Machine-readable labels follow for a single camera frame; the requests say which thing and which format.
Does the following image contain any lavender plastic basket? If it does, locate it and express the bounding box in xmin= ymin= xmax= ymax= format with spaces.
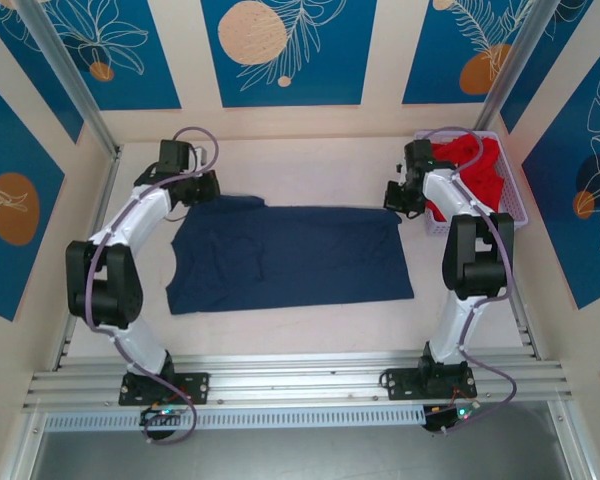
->
xmin=412 ymin=129 xmax=530 ymax=237

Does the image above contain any navy blue t-shirt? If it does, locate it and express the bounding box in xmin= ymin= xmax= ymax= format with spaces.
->
xmin=165 ymin=194 xmax=415 ymax=316

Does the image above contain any red t-shirt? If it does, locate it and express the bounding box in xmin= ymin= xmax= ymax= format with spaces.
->
xmin=424 ymin=137 xmax=506 ymax=221

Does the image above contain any blue poster, small orange circle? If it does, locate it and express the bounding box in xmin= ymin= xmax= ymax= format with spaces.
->
xmin=32 ymin=0 xmax=182 ymax=112

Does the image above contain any blue poster, fern, orange circle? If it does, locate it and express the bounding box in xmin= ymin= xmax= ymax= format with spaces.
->
xmin=402 ymin=0 xmax=531 ymax=106

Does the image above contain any blue poster with beige circle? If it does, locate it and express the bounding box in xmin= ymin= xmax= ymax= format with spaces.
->
xmin=201 ymin=0 xmax=379 ymax=108

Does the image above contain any blue poster, large orange circle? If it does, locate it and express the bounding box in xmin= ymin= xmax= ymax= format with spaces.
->
xmin=0 ymin=69 xmax=66 ymax=322

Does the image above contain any blue poster, dark circle, flower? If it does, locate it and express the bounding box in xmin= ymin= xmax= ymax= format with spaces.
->
xmin=522 ymin=44 xmax=600 ymax=311

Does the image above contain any blue poster with white leaves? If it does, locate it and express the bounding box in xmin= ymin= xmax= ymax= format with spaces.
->
xmin=0 ymin=0 xmax=85 ymax=145
xmin=499 ymin=0 xmax=600 ymax=135

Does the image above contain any grey metal sheet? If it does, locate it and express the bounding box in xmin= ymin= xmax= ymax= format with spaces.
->
xmin=27 ymin=429 xmax=571 ymax=480

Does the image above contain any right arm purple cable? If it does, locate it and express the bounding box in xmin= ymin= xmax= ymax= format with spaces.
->
xmin=418 ymin=127 xmax=519 ymax=436

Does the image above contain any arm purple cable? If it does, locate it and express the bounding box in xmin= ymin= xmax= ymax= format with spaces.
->
xmin=418 ymin=127 xmax=519 ymax=436
xmin=85 ymin=126 xmax=219 ymax=445

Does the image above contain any aluminium frame post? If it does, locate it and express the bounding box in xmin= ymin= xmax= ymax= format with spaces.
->
xmin=15 ymin=0 xmax=120 ymax=159
xmin=468 ymin=0 xmax=565 ymax=150

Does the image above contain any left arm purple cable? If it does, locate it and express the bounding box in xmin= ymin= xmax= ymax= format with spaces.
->
xmin=85 ymin=126 xmax=219 ymax=445

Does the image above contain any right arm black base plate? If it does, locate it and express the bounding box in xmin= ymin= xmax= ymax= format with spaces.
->
xmin=381 ymin=368 xmax=478 ymax=401

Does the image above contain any wide aluminium mounting rail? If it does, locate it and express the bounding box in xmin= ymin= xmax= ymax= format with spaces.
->
xmin=22 ymin=352 xmax=574 ymax=411

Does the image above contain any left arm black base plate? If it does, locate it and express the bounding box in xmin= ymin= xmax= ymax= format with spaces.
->
xmin=118 ymin=372 xmax=210 ymax=406

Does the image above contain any grey slotted cable duct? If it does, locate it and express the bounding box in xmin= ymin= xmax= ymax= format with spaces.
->
xmin=44 ymin=404 xmax=426 ymax=431

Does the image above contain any aluminium frame leg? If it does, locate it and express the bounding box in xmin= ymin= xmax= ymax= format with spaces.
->
xmin=547 ymin=399 xmax=600 ymax=480
xmin=0 ymin=407 xmax=49 ymax=480

